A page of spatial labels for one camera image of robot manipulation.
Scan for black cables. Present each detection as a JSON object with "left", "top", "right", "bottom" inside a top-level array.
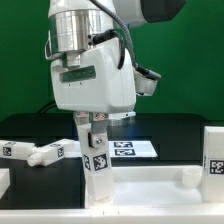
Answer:
[{"left": 37, "top": 99, "right": 58, "bottom": 114}]

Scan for marker tag sheet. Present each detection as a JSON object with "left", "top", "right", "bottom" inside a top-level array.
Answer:
[{"left": 70, "top": 141, "right": 157, "bottom": 158}]

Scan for white front rail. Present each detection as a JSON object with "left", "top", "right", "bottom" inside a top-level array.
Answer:
[{"left": 0, "top": 210, "right": 224, "bottom": 224}]

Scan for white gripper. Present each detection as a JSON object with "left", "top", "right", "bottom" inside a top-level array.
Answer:
[{"left": 51, "top": 38, "right": 136, "bottom": 148}]

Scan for white desk top tray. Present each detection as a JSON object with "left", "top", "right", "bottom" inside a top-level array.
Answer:
[{"left": 84, "top": 165, "right": 224, "bottom": 210}]

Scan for white block left edge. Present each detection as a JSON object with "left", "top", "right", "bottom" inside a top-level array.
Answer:
[{"left": 0, "top": 169, "right": 10, "bottom": 199}]

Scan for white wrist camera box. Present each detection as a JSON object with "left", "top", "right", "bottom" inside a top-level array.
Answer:
[{"left": 134, "top": 67, "right": 161, "bottom": 96}]

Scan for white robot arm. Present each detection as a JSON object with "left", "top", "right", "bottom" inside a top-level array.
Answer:
[{"left": 45, "top": 0, "right": 186, "bottom": 148}]

